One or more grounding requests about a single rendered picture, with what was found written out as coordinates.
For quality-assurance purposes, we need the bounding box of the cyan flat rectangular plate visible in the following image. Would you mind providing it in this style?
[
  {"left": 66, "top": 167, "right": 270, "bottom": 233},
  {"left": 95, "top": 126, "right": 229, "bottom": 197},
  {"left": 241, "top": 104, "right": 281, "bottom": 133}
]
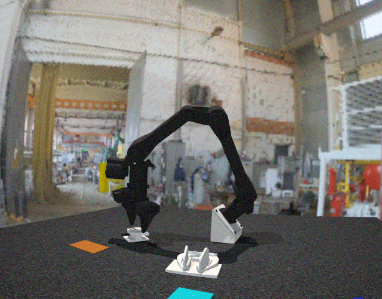
[{"left": 168, "top": 287, "right": 214, "bottom": 299}]

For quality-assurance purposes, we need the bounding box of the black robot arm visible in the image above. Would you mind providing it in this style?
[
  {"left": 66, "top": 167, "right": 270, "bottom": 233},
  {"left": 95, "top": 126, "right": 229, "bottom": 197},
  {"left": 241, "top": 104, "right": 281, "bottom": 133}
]
[{"left": 105, "top": 105, "right": 257, "bottom": 224}]

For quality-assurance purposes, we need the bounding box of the orange flat rectangular plate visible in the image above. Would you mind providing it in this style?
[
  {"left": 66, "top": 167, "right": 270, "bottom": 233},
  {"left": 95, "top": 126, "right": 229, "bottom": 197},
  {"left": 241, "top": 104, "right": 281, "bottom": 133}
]
[{"left": 69, "top": 240, "right": 109, "bottom": 254}]

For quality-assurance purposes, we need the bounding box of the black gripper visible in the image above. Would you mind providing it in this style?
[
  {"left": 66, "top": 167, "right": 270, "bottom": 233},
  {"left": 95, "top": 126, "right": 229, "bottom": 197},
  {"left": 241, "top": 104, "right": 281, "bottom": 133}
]
[{"left": 121, "top": 180, "right": 160, "bottom": 233}]

